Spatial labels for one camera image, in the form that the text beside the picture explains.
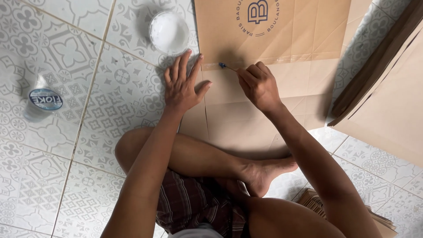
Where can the clear plastic glue bowl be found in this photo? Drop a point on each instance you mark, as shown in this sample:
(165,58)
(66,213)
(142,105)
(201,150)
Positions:
(169,32)

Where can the person's left hand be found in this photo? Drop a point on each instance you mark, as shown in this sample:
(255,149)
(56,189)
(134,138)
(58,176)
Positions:
(181,90)

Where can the person's right fingers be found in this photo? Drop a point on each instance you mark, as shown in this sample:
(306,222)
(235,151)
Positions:
(252,74)

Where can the clear plastic water bottle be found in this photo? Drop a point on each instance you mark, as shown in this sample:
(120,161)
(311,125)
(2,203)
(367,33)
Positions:
(43,98)

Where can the person's right hand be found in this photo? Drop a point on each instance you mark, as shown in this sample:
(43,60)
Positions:
(261,87)

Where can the person's legs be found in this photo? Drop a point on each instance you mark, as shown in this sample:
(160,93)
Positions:
(211,172)

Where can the blue-tipped glue brush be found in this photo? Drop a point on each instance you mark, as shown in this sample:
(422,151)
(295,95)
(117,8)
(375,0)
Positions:
(227,67)

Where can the pile of folded paper strips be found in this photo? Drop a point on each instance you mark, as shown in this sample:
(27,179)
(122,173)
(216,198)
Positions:
(330,208)

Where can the brown paper bag with logo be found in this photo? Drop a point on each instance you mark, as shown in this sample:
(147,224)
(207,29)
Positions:
(264,66)

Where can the plaid shorts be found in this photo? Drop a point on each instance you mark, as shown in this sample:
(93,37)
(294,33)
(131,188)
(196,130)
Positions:
(198,205)

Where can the stack of brown paper sheets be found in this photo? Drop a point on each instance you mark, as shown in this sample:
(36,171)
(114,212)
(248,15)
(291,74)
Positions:
(383,86)

